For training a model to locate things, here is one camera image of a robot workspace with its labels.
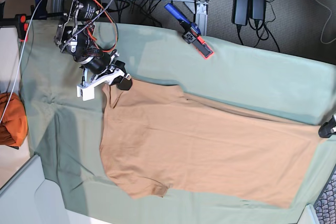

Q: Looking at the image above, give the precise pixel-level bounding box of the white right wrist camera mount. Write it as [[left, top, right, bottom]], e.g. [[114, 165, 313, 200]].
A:
[[75, 48, 132, 101]]

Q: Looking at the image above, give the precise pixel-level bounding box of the white cable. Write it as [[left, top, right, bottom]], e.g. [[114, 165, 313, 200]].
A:
[[0, 0, 53, 125]]

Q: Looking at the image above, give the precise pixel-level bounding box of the blue orange bar clamp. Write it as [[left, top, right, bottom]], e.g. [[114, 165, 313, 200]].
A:
[[164, 3, 214, 59]]

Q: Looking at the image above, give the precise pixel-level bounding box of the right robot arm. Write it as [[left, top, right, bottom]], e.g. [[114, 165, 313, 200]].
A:
[[54, 0, 132, 97]]

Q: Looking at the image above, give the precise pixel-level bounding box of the tan orange T-shirt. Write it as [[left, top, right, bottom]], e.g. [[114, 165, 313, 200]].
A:
[[100, 80, 323, 208]]

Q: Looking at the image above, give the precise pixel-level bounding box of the thin grey cable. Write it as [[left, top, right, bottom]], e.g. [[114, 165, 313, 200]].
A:
[[301, 0, 336, 44]]

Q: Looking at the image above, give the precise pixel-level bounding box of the sage green table cloth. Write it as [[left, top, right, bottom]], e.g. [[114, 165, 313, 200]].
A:
[[20, 20, 335, 223]]

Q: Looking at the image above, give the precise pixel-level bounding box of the folded dark orange cloth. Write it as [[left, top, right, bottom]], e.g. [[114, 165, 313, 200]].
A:
[[1, 93, 28, 149]]

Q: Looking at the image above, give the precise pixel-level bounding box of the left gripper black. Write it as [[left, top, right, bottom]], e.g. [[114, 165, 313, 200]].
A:
[[318, 115, 336, 138]]

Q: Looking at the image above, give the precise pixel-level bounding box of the blue black corner clamp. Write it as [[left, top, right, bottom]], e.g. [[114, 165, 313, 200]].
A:
[[16, 0, 63, 42]]

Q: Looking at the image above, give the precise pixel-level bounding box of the aluminium frame post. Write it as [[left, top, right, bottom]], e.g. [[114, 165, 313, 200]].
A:
[[185, 0, 210, 36]]

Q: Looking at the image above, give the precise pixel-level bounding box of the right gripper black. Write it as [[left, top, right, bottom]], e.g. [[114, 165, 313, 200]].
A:
[[80, 52, 133, 90]]

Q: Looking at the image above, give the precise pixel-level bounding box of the patterned grey mat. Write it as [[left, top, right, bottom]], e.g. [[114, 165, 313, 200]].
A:
[[314, 172, 335, 224]]

